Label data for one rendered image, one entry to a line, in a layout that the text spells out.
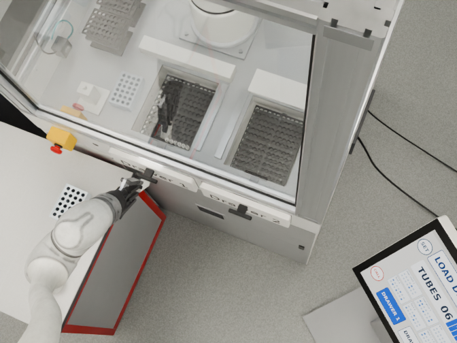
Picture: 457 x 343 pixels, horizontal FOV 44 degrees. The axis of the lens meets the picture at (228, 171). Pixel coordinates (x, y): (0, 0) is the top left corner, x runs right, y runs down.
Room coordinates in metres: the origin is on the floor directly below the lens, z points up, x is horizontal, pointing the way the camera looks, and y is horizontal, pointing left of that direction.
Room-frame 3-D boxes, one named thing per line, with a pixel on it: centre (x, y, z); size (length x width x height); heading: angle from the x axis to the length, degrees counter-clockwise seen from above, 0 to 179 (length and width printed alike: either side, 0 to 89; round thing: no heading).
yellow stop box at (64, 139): (0.81, 0.49, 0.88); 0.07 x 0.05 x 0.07; 52
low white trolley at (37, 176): (0.63, 0.73, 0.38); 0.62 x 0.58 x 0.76; 52
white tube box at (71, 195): (0.61, 0.54, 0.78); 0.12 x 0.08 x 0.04; 140
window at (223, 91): (0.61, 0.18, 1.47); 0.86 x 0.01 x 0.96; 52
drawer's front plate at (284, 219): (0.42, -0.02, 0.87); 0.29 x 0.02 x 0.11; 52
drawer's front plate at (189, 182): (0.62, 0.23, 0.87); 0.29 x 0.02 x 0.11; 52
